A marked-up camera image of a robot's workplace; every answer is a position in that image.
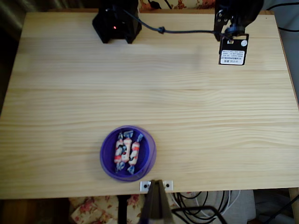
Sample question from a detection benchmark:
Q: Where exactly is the grey cushion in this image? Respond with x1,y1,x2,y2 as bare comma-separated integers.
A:
184,190,256,224

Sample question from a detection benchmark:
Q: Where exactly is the black vertical post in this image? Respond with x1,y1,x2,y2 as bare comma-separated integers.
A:
117,195,128,224

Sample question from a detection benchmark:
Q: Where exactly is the floral patterned fabric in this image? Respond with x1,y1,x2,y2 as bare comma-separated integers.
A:
139,0,217,10

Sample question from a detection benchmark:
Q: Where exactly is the dark blue robot cable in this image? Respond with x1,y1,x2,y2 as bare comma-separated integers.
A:
126,10,226,37

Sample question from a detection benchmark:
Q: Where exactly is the purple plastic bowl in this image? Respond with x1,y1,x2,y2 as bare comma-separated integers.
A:
100,125,157,182

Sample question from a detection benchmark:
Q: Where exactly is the thin black cable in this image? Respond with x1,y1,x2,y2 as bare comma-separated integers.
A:
277,26,299,33

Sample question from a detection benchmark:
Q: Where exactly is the wrapped candy, white red blue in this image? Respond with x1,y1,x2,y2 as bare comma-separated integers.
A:
127,133,144,175
122,130,134,163
114,132,124,173

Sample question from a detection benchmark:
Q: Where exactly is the white cable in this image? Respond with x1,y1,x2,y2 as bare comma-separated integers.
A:
168,190,242,217

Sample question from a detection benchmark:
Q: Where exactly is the floral patterned cloth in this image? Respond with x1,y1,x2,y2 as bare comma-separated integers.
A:
68,191,180,224

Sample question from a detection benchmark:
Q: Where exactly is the black looped cable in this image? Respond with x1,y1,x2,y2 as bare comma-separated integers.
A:
174,190,232,221

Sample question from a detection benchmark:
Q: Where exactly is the dark olive camera mount pole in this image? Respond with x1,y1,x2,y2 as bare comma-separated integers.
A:
142,179,175,224

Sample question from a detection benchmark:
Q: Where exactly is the silver metal bracket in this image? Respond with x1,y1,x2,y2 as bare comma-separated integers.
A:
139,180,174,192

